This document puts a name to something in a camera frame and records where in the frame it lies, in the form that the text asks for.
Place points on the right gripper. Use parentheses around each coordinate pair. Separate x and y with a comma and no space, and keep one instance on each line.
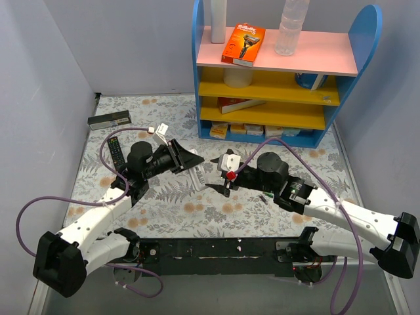
(228,180)

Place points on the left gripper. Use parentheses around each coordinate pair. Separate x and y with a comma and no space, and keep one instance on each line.
(176,157)

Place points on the white remote control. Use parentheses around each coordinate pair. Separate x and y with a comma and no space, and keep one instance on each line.
(197,175)

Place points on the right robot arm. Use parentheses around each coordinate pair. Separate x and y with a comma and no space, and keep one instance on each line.
(391,242)

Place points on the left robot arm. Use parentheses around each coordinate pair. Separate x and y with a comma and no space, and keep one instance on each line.
(64,259)

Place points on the black remote control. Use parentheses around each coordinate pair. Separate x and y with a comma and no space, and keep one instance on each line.
(116,153)

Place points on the red white book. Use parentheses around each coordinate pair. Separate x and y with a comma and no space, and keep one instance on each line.
(227,105)

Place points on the green soap pack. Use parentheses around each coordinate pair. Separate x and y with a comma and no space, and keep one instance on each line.
(290,132)

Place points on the black rectangular box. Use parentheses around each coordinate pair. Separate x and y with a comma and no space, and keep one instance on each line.
(109,120)

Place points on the floral table cloth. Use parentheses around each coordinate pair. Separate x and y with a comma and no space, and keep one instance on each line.
(171,208)

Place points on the white cylinder roll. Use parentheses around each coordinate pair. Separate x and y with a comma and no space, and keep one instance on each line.
(237,78)

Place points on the blue yellow pink shelf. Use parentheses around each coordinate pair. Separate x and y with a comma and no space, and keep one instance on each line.
(344,57)

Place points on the blue white cup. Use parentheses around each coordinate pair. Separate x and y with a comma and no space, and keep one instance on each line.
(310,81)

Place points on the orange razor box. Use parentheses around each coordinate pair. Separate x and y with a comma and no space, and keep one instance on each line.
(243,46)

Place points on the white tall bottle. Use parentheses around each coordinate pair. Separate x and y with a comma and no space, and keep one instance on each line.
(218,21)

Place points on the clear plastic water bottle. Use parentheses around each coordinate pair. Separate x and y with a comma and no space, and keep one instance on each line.
(293,17)

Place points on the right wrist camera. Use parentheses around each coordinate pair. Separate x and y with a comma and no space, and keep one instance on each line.
(229,163)

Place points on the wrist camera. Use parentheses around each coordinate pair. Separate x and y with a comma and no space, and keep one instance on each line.
(159,134)
(229,163)

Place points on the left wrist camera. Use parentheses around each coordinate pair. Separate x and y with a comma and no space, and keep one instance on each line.
(159,134)

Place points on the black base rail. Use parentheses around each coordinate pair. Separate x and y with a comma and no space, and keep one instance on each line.
(226,256)

